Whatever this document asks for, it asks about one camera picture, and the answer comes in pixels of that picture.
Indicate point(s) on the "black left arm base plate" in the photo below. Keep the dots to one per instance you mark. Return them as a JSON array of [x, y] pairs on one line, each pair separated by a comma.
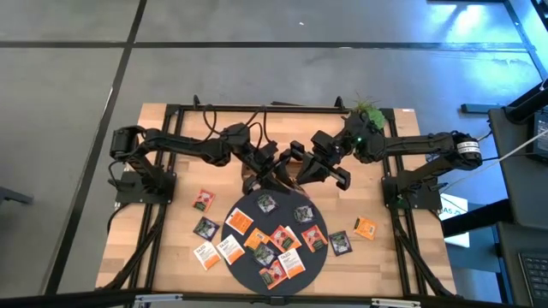
[[128, 194]]

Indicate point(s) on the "dark side desk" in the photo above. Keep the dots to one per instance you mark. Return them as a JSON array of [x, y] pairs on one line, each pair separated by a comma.
[[514, 179]]

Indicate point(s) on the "black slanted bar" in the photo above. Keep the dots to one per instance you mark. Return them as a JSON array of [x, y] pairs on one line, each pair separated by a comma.
[[528, 102]]

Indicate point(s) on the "silver frame bracket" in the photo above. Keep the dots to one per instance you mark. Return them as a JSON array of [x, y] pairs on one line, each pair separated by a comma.
[[394, 303], [156, 298]]

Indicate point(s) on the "black diagonal beam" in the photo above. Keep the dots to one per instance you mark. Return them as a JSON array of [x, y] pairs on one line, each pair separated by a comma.
[[479, 216]]

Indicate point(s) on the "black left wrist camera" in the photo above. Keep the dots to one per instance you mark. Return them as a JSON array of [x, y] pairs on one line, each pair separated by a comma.
[[267, 152]]

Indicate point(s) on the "round dark woven placemat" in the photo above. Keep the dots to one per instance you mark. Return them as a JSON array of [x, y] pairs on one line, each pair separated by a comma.
[[314, 269]]

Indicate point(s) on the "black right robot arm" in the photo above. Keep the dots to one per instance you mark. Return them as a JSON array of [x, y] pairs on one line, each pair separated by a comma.
[[419, 145]]

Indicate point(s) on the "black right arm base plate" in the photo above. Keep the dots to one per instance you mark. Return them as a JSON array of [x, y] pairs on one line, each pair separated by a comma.
[[428, 201]]

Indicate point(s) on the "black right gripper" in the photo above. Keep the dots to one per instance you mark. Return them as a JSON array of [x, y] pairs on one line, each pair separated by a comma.
[[341, 177]]

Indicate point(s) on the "black aluminium table frame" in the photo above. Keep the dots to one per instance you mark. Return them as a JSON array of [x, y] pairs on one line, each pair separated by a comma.
[[299, 110]]

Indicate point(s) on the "green blue tea packet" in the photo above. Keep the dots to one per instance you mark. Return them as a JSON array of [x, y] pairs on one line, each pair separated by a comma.
[[267, 203]]

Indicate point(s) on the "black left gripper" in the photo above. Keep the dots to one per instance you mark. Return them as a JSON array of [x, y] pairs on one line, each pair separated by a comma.
[[274, 170]]

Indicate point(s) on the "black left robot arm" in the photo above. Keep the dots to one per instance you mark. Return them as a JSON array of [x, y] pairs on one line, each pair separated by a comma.
[[184, 145]]

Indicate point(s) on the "black keyboard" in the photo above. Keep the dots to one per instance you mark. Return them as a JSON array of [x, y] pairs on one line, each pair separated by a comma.
[[535, 278]]

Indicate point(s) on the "white orange Tazo tea bag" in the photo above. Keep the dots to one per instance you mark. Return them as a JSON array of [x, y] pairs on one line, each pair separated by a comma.
[[206, 256], [291, 263], [239, 221], [230, 249], [295, 234]]

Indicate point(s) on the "red Ahmad tea bag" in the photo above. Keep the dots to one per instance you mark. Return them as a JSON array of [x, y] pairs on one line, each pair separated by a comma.
[[204, 200], [281, 239], [314, 238], [272, 274]]

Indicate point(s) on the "potted plant in patterned pot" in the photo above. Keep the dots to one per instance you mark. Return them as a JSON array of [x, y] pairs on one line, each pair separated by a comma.
[[377, 117]]

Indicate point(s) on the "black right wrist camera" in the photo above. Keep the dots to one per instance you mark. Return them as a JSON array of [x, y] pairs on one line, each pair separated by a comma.
[[325, 143]]

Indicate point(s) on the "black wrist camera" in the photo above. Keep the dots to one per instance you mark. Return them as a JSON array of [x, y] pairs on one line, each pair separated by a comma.
[[325, 143], [267, 152]]

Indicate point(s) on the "plain orange tea bag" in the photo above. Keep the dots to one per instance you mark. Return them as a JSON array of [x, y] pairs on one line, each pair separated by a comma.
[[254, 237], [365, 228]]

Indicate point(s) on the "white paper sign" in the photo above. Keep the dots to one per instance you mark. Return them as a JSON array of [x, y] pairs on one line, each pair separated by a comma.
[[454, 205]]

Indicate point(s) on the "grey floor foot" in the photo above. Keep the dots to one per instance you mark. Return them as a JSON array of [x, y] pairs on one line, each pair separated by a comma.
[[479, 108]]

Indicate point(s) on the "dark purple tea bag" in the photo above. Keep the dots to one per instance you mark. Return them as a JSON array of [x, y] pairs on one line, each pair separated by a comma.
[[340, 243], [263, 255], [206, 228], [304, 214]]

